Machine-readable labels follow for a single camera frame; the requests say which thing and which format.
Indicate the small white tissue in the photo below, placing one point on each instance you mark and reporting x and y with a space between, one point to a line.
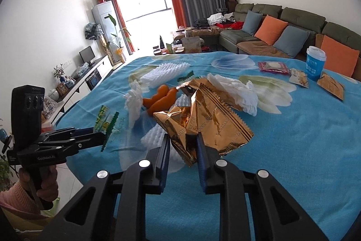
133 102

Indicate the white foam fruit net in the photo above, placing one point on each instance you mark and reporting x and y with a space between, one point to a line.
163 73

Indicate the small plant blue vase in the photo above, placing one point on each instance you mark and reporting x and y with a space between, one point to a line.
58 72

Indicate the tall green potted plant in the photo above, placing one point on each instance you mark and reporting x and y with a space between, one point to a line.
119 50

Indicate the blue cushion far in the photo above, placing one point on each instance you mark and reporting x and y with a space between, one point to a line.
251 23

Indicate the covered standing fan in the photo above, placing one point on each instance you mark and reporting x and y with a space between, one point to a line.
93 31

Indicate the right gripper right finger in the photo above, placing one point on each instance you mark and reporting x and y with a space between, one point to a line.
253 206

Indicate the beige snack packet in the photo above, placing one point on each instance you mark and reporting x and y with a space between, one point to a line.
298 77

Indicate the person's left hand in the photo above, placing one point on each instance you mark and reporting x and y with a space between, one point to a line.
49 191

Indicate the cluttered coffee table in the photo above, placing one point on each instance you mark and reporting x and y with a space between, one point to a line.
185 45

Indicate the grey orange left curtain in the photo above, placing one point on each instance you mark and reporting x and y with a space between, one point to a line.
123 29

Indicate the brown snack packet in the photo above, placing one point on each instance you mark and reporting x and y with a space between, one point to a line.
331 85

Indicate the orange cushion far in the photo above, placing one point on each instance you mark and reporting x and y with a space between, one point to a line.
270 30

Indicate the blue cushion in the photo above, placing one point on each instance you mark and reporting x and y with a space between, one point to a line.
251 23
291 41

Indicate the white black TV cabinet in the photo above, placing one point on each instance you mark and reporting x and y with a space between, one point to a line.
101 67

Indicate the green brown sectional sofa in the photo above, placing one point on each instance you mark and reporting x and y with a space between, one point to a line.
239 42

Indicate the small black monitor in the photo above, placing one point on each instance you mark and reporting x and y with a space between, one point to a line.
87 55

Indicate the orange peel piece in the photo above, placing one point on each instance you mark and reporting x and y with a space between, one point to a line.
161 92
164 103

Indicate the blue cushion near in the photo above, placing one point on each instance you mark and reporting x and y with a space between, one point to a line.
291 41

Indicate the pink sleeve left forearm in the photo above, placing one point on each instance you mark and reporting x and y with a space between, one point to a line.
17 201

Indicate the pile of clothes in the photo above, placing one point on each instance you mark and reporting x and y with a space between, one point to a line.
225 21

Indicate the red snack packet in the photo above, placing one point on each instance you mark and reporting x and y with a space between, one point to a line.
274 67

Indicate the blue white coffee cup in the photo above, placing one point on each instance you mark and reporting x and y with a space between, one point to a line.
316 59

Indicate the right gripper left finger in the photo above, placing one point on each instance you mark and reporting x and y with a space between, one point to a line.
113 206

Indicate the orange cushion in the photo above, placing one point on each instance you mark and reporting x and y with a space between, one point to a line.
339 58
270 30

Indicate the green clear snack wrapper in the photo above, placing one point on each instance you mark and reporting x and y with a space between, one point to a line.
105 122

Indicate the gold foil snack bag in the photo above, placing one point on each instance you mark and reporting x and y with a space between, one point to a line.
211 114

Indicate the blue floral tablecloth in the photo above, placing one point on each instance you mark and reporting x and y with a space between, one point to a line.
308 139

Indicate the orange cushion near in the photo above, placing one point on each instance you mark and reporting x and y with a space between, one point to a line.
339 58

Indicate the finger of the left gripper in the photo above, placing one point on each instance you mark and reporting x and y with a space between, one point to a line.
65 134
71 147

